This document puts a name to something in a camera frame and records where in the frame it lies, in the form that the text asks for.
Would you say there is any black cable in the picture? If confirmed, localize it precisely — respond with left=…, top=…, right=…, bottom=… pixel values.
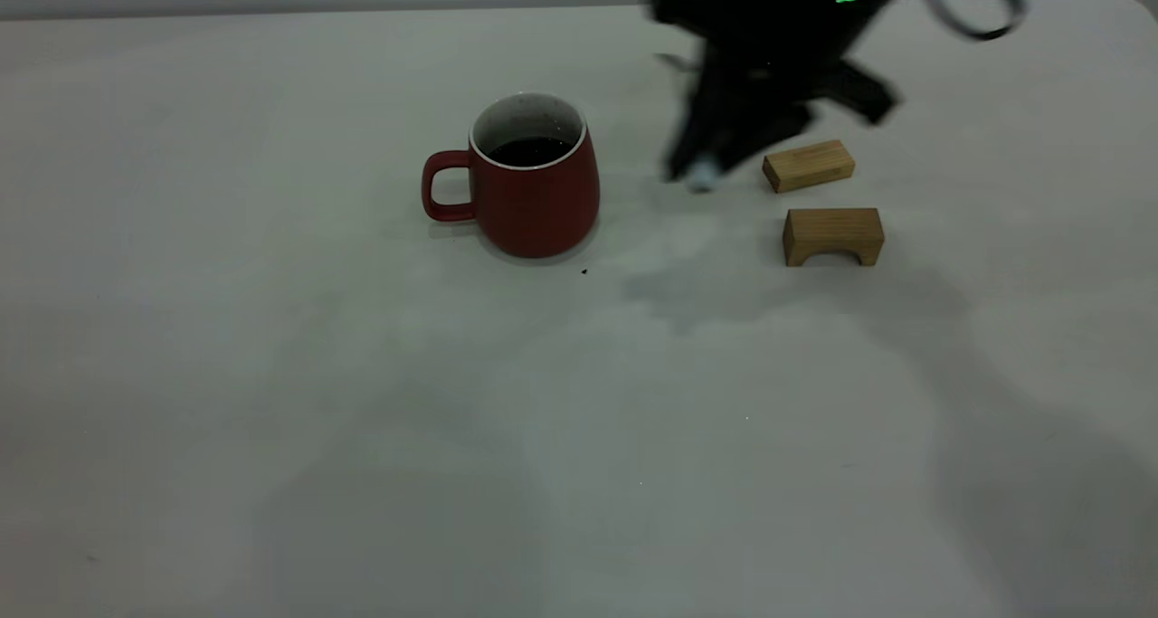
left=905, top=0, right=1029, bottom=43

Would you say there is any arch-shaped wooden block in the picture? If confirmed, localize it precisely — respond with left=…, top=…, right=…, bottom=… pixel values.
left=783, top=207, right=885, bottom=269

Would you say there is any flat rectangular wooden block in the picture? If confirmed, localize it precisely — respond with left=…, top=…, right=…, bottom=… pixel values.
left=762, top=139, right=856, bottom=195

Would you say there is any red ceramic mug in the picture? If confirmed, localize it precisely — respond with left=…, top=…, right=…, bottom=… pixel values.
left=421, top=92, right=602, bottom=260

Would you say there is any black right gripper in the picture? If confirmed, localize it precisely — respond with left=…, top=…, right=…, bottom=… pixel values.
left=646, top=0, right=902, bottom=183

